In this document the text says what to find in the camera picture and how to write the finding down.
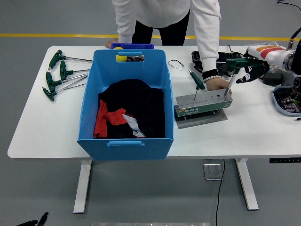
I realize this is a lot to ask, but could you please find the person's right hand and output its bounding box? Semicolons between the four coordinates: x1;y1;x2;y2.
104;39;119;49

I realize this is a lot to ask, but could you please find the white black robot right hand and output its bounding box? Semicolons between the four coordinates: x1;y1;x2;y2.
236;44;290;84

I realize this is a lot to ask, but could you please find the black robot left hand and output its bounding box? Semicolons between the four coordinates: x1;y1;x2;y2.
15;212;50;226

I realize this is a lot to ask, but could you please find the person's left hand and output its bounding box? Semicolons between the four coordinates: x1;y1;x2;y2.
206;79;232;96

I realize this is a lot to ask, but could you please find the small green T-handle hex wrench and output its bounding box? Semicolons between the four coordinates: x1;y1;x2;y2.
188;69;206;104

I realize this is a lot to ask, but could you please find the green grey wrench holder stand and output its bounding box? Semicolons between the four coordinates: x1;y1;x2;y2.
174;88;233;129

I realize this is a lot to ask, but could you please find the large green T-handle hex wrench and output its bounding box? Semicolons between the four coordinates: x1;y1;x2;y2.
223;57;253;97

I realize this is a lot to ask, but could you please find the light blue plastic box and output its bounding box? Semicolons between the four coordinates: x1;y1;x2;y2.
77;48;175;161

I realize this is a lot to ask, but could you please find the black wrist watch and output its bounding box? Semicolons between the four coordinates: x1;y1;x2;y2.
201;68;220;80

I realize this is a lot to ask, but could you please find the yellow ball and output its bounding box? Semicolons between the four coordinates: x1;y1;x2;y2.
113;47;129;63

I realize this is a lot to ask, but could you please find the dark blue plastic bin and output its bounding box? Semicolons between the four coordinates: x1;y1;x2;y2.
110;42;156;50

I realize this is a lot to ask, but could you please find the black power adapter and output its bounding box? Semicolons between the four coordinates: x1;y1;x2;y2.
262;72;283;86

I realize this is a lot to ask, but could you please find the black plastic tray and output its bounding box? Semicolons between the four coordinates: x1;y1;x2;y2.
191;51;245;77

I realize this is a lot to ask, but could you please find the white table leg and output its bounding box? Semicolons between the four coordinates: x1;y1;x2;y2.
235;158;259;211
73;160;93;214

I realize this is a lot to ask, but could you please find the pale blue tray of components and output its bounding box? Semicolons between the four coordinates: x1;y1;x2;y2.
272;85;301;116

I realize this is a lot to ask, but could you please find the person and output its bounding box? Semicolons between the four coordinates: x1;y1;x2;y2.
104;0;232;96

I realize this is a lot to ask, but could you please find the black red cloth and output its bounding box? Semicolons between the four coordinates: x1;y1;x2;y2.
93;79;166;139

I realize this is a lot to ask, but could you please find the metal floor plate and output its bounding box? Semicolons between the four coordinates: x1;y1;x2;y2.
203;163;223;181

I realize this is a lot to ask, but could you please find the black table control panel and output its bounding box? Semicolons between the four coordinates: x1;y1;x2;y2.
269;157;301;163

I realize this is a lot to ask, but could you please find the white bead bracelet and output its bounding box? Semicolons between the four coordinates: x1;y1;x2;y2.
202;75;223;83

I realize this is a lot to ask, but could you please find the black adapter cable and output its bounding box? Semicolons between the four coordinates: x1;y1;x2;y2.
228;45;245;57

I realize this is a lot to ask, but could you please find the thin wire loop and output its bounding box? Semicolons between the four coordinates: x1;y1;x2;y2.
168;59;185;70

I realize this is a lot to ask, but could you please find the black background cable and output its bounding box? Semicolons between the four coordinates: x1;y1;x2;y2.
277;0;301;12

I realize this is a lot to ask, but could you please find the black floor cable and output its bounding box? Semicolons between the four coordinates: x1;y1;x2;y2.
215;159;226;226

